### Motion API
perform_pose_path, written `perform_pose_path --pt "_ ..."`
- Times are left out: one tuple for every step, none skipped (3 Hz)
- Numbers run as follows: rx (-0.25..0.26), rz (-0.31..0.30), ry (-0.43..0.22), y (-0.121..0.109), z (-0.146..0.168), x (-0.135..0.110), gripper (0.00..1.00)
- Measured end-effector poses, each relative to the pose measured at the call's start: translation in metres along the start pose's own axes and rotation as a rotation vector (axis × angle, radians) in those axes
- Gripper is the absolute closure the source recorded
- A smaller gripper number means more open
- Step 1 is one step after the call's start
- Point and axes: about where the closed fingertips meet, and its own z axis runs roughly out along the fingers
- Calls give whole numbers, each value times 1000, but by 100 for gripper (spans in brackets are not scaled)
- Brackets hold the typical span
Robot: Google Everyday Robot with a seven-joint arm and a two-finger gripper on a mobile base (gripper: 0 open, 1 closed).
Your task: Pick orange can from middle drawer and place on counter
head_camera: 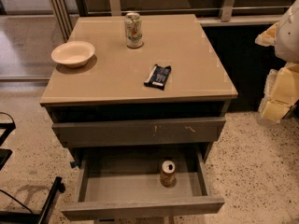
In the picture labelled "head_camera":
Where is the white paper bowl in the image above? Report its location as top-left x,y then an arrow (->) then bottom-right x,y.
51,41 -> 95,68

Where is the closed top drawer front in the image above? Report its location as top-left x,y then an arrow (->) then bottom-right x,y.
52,117 -> 225,147

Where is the white green soda can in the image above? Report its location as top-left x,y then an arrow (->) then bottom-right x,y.
124,12 -> 143,49

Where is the grey drawer cabinet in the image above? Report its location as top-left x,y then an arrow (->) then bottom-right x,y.
39,14 -> 239,224

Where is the open middle drawer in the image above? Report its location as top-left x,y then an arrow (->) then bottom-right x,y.
62,146 -> 224,221

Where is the orange soda can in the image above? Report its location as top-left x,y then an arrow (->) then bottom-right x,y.
160,161 -> 176,187

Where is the black chair frame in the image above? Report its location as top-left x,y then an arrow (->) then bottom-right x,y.
0,112 -> 67,213

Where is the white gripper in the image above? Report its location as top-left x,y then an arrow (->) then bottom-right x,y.
255,22 -> 299,122

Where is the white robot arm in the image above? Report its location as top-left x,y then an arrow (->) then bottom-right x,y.
255,0 -> 299,123

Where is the dark blue snack wrapper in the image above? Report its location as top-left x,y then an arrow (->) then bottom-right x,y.
144,64 -> 172,91

